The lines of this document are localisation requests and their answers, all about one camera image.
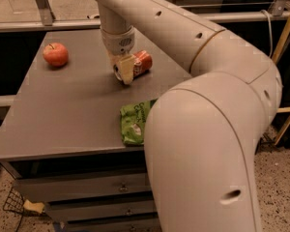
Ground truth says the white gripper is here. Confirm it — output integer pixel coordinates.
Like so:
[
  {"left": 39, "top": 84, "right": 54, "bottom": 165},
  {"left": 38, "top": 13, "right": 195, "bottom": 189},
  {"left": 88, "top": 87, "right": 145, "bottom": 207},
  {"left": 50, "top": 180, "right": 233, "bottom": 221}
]
[{"left": 101, "top": 25, "right": 135, "bottom": 85}]

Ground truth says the red coke can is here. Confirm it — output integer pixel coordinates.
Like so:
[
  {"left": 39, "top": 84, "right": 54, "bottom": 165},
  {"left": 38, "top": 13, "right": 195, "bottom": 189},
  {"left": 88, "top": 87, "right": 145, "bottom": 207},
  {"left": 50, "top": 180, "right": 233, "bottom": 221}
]
[{"left": 112, "top": 49, "right": 154, "bottom": 81}]

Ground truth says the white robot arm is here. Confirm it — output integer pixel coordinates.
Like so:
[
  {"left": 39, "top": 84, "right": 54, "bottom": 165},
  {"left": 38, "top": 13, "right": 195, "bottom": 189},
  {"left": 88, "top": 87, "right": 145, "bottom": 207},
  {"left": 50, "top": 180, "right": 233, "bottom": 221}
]
[{"left": 96, "top": 0, "right": 282, "bottom": 232}]

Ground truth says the green chips bag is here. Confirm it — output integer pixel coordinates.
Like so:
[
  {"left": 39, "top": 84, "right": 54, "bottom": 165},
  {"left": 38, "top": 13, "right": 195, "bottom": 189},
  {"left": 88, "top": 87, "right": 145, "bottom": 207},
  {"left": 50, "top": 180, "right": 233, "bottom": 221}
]
[{"left": 120, "top": 100, "right": 156, "bottom": 146}]

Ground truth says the red apple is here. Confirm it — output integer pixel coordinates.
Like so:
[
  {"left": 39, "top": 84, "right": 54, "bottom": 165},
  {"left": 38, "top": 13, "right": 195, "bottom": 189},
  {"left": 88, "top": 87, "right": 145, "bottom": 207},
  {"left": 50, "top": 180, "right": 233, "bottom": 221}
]
[{"left": 43, "top": 43, "right": 69, "bottom": 67}]

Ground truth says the grey metal railing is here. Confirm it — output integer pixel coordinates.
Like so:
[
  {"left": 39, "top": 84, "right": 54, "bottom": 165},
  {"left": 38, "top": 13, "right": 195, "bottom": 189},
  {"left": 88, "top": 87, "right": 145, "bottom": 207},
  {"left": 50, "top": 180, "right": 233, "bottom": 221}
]
[{"left": 0, "top": 0, "right": 290, "bottom": 32}]

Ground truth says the grey drawer cabinet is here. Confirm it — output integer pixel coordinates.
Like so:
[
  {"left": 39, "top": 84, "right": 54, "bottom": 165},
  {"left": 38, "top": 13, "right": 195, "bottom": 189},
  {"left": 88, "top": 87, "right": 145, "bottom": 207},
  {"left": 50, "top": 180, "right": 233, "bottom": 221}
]
[{"left": 0, "top": 29, "right": 189, "bottom": 227}]

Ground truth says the top grey drawer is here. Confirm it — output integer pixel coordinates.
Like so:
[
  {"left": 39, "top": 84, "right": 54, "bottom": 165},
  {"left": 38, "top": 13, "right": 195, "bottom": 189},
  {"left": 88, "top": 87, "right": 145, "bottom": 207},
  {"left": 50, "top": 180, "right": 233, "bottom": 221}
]
[{"left": 14, "top": 171, "right": 151, "bottom": 202}]

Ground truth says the grey drawer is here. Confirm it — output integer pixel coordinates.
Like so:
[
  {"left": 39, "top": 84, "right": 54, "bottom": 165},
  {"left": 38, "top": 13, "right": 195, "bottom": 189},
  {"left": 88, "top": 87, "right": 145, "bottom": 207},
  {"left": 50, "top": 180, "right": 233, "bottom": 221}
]
[
  {"left": 66, "top": 217, "right": 160, "bottom": 232},
  {"left": 46, "top": 199, "right": 157, "bottom": 221},
  {"left": 14, "top": 171, "right": 151, "bottom": 202}
]

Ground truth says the middle grey drawer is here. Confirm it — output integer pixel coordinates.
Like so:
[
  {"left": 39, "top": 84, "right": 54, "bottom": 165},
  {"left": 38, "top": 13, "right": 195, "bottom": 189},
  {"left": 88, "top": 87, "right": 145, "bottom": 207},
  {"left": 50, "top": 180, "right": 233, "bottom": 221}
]
[{"left": 46, "top": 199, "right": 157, "bottom": 221}]

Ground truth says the bottom grey drawer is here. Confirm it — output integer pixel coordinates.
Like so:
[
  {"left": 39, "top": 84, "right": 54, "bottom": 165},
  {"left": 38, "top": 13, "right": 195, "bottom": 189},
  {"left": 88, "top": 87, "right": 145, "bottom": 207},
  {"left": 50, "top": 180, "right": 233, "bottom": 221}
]
[{"left": 66, "top": 217, "right": 160, "bottom": 232}]

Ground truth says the yellow sponge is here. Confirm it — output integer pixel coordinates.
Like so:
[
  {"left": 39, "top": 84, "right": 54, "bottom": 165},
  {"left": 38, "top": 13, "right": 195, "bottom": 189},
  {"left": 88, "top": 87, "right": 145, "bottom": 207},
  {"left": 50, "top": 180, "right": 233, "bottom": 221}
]
[{"left": 23, "top": 199, "right": 44, "bottom": 214}]

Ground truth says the white cable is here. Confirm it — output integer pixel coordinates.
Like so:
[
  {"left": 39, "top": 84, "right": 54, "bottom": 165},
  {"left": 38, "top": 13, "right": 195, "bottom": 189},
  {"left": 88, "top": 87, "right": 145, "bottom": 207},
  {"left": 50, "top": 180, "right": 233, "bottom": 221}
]
[{"left": 260, "top": 9, "right": 275, "bottom": 58}]

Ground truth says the yellow metal cart frame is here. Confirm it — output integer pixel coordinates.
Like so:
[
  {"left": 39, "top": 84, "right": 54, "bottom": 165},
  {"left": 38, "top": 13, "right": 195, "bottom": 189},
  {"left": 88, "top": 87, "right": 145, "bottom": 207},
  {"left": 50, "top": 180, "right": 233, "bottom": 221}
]
[{"left": 271, "top": 0, "right": 290, "bottom": 147}]

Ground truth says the black wire basket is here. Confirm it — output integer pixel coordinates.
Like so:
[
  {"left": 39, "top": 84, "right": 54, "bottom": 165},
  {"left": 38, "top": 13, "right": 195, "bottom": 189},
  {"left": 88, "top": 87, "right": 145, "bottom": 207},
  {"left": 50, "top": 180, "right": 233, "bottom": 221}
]
[{"left": 3, "top": 188, "right": 25, "bottom": 215}]

